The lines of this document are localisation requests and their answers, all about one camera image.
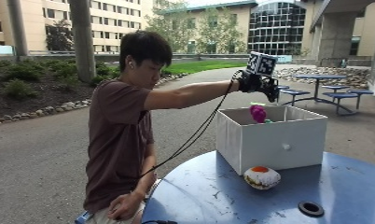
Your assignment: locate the magenta soft toy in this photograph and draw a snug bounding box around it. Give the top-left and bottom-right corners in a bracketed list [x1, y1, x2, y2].
[248, 105, 268, 124]

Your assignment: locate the white marker cube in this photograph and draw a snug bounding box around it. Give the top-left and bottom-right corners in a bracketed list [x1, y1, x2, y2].
[244, 51, 278, 77]

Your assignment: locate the blue picnic table with seats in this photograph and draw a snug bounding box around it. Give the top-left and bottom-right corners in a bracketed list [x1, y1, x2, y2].
[275, 74, 375, 117]

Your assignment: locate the white storage box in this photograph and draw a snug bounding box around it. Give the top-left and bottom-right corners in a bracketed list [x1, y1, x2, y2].
[215, 105, 328, 176]

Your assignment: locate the white egg soft toy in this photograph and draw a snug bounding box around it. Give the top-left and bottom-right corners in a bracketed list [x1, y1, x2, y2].
[242, 165, 282, 190]

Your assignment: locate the the person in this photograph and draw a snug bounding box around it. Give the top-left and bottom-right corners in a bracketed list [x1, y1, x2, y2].
[82, 30, 280, 224]

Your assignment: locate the black glove cable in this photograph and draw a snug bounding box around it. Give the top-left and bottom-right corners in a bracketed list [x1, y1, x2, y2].
[137, 70, 244, 181]

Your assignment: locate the black table hole ring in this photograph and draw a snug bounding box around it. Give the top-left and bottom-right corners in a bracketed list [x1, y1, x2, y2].
[296, 201, 326, 217]

